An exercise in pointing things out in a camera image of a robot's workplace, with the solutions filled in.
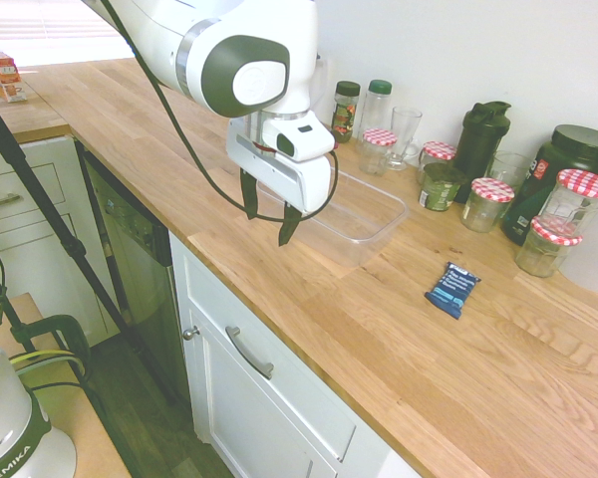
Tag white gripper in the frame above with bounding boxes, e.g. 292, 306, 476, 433
225, 116, 334, 248

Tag dark blue protein bar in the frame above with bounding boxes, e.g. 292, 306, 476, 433
424, 260, 482, 321

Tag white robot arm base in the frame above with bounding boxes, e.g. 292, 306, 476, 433
0, 308, 79, 478

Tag clear plastic container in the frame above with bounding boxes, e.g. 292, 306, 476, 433
256, 166, 410, 268

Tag dark green protein powder tub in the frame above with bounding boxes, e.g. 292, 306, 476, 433
501, 123, 598, 247

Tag spice jar with dark lid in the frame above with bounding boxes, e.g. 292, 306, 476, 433
331, 80, 362, 144

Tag glass jar red checked lid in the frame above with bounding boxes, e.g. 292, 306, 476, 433
358, 127, 398, 176
417, 140, 458, 186
515, 216, 583, 279
460, 176, 515, 234

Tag black dishwasher front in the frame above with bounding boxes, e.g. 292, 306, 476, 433
77, 141, 190, 404

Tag clear bottle with green lid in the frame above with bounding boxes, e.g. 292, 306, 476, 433
357, 79, 394, 150

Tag tall clear drinking glass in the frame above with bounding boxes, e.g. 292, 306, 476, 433
391, 106, 424, 151

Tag green foil-lidded cup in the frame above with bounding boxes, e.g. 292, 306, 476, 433
418, 162, 468, 212

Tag white base cabinet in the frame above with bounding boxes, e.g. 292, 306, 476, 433
168, 231, 420, 478

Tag black shaker bottle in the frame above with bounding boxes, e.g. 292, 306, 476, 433
452, 101, 512, 204

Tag white drawer cabinet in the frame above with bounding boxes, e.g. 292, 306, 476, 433
0, 133, 121, 350

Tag black C-clamp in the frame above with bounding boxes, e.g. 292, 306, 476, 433
9, 313, 92, 380

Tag clear glass tumbler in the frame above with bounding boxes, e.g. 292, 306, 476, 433
486, 150, 532, 200

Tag wooden robot mounting board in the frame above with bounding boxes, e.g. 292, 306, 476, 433
0, 293, 131, 478

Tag white window blind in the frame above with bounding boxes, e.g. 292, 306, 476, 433
0, 0, 126, 69

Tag orange and white carton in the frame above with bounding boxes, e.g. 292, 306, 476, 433
0, 50, 20, 87

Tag large jar red checked lid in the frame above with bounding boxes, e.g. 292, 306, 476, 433
536, 168, 598, 235

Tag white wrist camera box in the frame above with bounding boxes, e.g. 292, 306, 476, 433
262, 112, 338, 163

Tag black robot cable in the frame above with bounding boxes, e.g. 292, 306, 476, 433
98, 0, 341, 223

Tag silver drawer pull handle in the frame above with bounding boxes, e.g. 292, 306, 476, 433
224, 326, 275, 380

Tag black camera tripod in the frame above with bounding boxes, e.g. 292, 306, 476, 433
0, 84, 190, 407

